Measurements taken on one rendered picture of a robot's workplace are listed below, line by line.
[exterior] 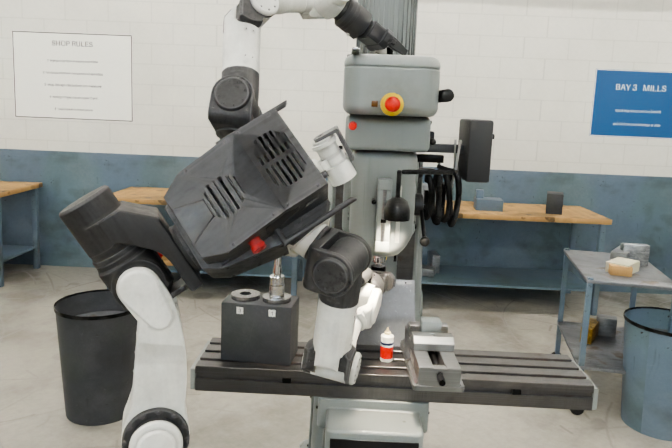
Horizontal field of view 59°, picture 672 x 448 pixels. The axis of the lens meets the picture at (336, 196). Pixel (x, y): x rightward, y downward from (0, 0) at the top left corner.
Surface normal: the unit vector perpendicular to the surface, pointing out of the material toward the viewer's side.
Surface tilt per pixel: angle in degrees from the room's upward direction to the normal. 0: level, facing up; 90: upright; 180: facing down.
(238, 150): 74
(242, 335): 90
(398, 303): 62
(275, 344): 90
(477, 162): 90
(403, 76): 90
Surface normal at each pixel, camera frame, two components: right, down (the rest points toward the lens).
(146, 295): 0.30, 0.15
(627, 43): -0.03, 0.14
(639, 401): -0.86, 0.11
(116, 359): 0.69, 0.19
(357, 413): 0.04, -0.99
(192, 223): -0.19, -0.14
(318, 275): -0.34, 0.25
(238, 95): -0.03, -0.27
